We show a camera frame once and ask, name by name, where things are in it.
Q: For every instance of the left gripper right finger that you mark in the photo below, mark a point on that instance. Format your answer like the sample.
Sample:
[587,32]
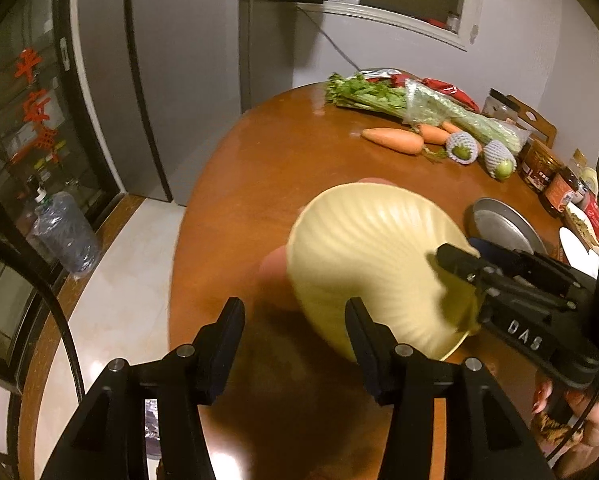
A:
[485,436]

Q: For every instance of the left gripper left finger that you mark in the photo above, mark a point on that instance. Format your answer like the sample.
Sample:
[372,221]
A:
[105,438]

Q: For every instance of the red instant noodle bowl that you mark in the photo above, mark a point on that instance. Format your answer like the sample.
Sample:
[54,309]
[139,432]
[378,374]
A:
[579,257]

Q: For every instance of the steel pan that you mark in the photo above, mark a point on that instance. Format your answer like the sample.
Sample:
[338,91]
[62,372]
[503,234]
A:
[499,223]

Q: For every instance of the yellow shell-shaped plate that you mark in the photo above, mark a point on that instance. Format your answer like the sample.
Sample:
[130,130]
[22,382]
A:
[378,242]

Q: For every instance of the pink oval plate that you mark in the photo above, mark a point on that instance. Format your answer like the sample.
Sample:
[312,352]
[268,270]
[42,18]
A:
[274,283]

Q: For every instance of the person's right hand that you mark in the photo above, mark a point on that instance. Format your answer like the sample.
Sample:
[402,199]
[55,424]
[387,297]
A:
[577,455]

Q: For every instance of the white dish of greens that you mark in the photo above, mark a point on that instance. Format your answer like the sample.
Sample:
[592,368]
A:
[576,220]

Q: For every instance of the red tissue box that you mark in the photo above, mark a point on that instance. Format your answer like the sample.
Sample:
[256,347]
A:
[591,209]

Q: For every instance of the dark sauce bottle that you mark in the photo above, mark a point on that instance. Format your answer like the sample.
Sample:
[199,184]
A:
[559,192]

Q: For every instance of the chili sauce jar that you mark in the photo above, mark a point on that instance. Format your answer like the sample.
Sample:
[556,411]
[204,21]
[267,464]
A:
[538,165]

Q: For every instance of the netted green fruit right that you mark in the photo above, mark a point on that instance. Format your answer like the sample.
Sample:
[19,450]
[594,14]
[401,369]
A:
[498,160]

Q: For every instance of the netted green fruit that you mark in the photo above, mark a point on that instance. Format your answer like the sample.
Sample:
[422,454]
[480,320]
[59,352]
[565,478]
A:
[462,148]
[498,160]

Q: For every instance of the wooden chair back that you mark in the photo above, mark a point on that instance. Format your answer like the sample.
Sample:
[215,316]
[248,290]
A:
[531,120]

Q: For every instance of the netted green fruit left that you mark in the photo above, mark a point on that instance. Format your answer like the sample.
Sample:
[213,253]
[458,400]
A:
[462,148]

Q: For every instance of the plastic water bottle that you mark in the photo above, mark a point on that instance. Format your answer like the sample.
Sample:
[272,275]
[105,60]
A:
[66,232]

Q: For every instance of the black-lid glass jar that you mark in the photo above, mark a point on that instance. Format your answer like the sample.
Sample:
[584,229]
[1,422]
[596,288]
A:
[499,106]

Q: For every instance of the carrot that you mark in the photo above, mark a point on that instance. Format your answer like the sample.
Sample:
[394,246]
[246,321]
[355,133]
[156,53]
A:
[450,128]
[433,135]
[403,142]

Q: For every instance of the front carrot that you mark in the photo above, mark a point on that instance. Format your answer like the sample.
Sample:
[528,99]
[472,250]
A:
[403,142]

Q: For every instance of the bagged celery bunch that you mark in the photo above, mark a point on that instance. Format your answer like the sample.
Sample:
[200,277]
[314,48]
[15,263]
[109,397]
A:
[414,102]

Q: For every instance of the red snack bag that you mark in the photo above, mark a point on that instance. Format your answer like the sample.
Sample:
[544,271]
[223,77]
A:
[397,78]

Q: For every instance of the grey refrigerator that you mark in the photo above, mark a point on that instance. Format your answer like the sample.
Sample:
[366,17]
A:
[165,80]

